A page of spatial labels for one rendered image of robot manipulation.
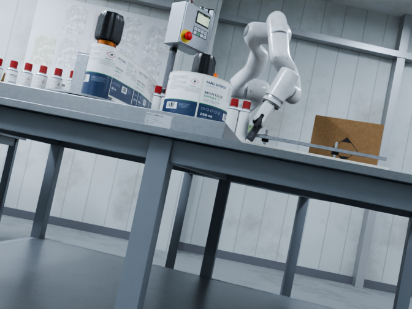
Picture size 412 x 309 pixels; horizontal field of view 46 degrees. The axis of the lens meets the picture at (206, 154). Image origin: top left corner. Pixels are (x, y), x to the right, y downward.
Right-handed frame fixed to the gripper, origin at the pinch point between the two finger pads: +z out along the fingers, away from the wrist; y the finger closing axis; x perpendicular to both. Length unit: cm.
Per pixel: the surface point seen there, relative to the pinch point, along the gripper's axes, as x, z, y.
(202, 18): -47, -35, -7
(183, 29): -50, -25, 0
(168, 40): -54, -18, -3
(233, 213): -12, 54, -293
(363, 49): 14, -155, -300
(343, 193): 37, 7, 81
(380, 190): 44, 2, 81
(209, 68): -21.9, -11.3, 30.8
